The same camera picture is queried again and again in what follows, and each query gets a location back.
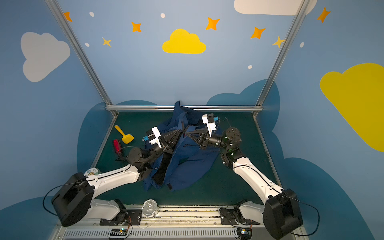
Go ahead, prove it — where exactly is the left green circuit board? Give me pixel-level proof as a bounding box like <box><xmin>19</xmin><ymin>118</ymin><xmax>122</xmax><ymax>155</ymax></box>
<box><xmin>109</xmin><ymin>228</ymin><xmax>128</xmax><ymax>240</ymax></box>

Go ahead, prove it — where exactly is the red bottle with black cap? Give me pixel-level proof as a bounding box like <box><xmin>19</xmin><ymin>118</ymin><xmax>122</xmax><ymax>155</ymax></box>
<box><xmin>113</xmin><ymin>139</ymin><xmax>124</xmax><ymax>158</ymax></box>

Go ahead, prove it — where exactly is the right green circuit board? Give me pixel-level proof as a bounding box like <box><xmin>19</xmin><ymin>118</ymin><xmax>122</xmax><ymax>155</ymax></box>
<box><xmin>236</xmin><ymin>228</ymin><xmax>252</xmax><ymax>240</ymax></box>

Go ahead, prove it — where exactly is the left aluminium frame post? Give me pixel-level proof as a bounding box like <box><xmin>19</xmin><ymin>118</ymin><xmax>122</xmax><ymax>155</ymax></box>
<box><xmin>45</xmin><ymin>0</ymin><xmax>113</xmax><ymax>107</ymax></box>

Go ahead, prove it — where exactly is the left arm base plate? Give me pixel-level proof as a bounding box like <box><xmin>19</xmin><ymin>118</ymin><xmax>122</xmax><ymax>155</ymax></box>
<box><xmin>100</xmin><ymin>210</ymin><xmax>142</xmax><ymax>226</ymax></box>

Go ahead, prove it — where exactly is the green circuit board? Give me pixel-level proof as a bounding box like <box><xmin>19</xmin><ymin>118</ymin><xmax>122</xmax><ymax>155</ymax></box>
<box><xmin>236</xmin><ymin>228</ymin><xmax>252</xmax><ymax>240</ymax></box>
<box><xmin>109</xmin><ymin>228</ymin><xmax>128</xmax><ymax>240</ymax></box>

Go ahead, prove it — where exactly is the right aluminium frame post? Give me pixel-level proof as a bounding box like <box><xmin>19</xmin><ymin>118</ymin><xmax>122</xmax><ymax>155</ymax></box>
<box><xmin>253</xmin><ymin>0</ymin><xmax>311</xmax><ymax>121</ymax></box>

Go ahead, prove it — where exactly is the yellow plastic scoop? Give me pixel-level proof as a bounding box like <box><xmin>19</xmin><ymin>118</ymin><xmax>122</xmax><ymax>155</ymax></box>
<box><xmin>114</xmin><ymin>125</ymin><xmax>134</xmax><ymax>144</ymax></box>

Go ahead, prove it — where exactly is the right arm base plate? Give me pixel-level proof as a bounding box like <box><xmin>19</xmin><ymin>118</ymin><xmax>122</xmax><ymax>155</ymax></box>
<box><xmin>219</xmin><ymin>208</ymin><xmax>254</xmax><ymax>226</ymax></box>

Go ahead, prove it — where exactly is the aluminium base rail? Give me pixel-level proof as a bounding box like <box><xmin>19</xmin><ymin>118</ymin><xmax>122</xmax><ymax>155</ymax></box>
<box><xmin>50</xmin><ymin>205</ymin><xmax>272</xmax><ymax>240</ymax></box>

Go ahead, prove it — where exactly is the horizontal aluminium frame bar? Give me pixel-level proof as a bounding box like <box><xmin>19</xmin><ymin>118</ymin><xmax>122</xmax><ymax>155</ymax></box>
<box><xmin>105</xmin><ymin>104</ymin><xmax>264</xmax><ymax>113</ymax></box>

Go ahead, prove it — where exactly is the navy blue jacket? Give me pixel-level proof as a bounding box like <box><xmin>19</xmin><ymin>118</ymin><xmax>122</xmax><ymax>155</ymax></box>
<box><xmin>143</xmin><ymin>101</ymin><xmax>220</xmax><ymax>191</ymax></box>

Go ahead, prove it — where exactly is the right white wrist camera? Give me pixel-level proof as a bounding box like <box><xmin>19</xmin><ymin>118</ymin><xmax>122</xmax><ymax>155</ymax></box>
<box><xmin>202</xmin><ymin>114</ymin><xmax>220</xmax><ymax>137</ymax></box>

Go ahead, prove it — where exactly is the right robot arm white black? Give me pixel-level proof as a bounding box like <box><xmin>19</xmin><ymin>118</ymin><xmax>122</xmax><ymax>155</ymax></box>
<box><xmin>186</xmin><ymin>127</ymin><xmax>304</xmax><ymax>240</ymax></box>

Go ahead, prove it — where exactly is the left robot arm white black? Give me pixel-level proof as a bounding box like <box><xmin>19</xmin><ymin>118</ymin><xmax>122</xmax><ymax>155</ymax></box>
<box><xmin>51</xmin><ymin>127</ymin><xmax>182</xmax><ymax>227</ymax></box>

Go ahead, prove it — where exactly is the clear glass jar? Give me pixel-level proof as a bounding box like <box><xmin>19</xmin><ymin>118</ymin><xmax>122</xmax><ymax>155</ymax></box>
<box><xmin>142</xmin><ymin>199</ymin><xmax>159</xmax><ymax>218</ymax></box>

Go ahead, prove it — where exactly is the aluminium frame post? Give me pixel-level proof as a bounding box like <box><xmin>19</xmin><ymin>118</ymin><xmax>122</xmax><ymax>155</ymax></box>
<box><xmin>45</xmin><ymin>0</ymin><xmax>113</xmax><ymax>107</ymax></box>
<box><xmin>253</xmin><ymin>0</ymin><xmax>311</xmax><ymax>121</ymax></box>

